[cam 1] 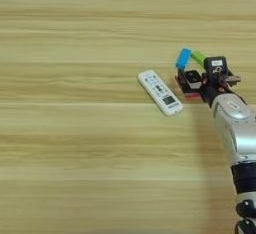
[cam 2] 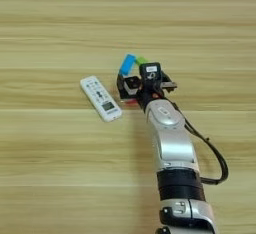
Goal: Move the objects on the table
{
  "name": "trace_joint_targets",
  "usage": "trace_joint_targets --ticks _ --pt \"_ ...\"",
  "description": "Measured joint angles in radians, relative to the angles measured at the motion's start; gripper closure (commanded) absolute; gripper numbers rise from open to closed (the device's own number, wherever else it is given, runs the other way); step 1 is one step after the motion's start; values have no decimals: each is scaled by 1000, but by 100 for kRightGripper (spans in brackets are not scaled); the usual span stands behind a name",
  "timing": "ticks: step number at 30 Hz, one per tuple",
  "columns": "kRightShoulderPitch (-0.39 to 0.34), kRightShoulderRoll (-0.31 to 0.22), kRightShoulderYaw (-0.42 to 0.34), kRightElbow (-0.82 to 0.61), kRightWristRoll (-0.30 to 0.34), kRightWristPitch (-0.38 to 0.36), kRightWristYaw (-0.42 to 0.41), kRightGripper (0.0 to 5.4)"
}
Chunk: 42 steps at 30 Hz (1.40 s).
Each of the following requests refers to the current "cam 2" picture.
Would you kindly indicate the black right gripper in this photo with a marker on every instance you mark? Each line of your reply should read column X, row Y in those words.
column 149, row 89

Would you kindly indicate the blue rectangular block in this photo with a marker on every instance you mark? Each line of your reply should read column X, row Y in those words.
column 127, row 64

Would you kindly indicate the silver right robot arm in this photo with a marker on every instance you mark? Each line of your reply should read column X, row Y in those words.
column 171, row 144

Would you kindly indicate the small black box white label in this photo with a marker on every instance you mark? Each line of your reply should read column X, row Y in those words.
column 150, row 70

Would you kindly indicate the green rectangular block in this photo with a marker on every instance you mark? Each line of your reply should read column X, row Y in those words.
column 141, row 60

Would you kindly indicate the white remote control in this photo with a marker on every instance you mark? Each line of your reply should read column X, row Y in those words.
column 100, row 98

